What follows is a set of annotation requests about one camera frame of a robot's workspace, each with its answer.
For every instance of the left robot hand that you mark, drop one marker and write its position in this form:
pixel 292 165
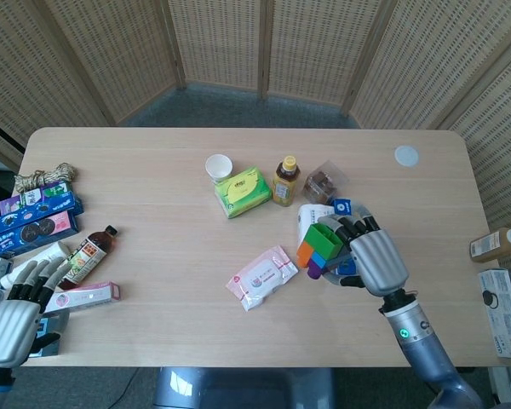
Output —
pixel 8 332

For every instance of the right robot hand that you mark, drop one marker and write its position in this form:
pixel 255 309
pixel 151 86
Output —
pixel 379 264

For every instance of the multicolour building block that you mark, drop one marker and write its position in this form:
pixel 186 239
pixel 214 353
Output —
pixel 319 238

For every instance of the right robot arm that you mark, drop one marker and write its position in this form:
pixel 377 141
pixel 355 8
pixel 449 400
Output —
pixel 426 358

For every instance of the dark blue small box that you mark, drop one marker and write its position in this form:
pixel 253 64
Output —
pixel 53 324

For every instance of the blue cookie box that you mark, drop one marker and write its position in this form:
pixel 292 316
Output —
pixel 342 206

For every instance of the white tube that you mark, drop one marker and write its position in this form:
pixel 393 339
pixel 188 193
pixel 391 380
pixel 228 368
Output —
pixel 30 264

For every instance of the white tissue pack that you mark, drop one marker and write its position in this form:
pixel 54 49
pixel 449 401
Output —
pixel 308 217

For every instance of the pink and white carton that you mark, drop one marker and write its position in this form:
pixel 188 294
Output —
pixel 89 294

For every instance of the clear box of brown snacks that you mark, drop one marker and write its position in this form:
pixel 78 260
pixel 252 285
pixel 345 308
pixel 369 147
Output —
pixel 319 183

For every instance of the pink and blue Oreo box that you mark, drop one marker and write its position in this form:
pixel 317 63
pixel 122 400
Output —
pixel 47 228

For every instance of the brown tea bottle black cap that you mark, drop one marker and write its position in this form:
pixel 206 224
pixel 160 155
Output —
pixel 89 255

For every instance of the white round lid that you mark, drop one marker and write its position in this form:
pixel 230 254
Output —
pixel 406 156

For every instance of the white-capped yellow bottle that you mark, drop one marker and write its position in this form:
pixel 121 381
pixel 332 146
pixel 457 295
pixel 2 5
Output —
pixel 494 245

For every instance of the pink wet wipes pack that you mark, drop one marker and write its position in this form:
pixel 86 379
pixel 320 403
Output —
pixel 262 277

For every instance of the yellow-capped corn tea bottle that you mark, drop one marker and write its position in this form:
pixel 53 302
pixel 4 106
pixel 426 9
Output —
pixel 285 187

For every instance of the white earphone box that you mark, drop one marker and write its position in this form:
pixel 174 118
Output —
pixel 502 311

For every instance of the purple Oreo box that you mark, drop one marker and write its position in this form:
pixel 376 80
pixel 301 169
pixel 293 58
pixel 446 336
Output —
pixel 34 198

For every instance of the green tissue pack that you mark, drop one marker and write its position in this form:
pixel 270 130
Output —
pixel 242 194

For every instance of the white paper cup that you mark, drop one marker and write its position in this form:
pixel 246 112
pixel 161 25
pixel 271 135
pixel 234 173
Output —
pixel 218 167

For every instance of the woven folding screen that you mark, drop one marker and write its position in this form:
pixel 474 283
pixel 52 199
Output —
pixel 221 42

